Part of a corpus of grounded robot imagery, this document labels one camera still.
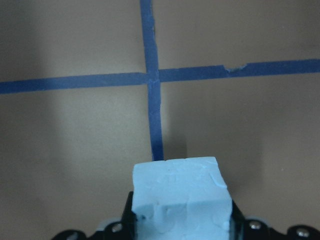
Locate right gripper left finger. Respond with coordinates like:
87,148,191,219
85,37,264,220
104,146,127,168
121,191,137,240

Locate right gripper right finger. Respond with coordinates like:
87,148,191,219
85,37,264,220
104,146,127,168
228,200,247,240

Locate light blue block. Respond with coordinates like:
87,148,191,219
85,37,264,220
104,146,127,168
131,156,233,240

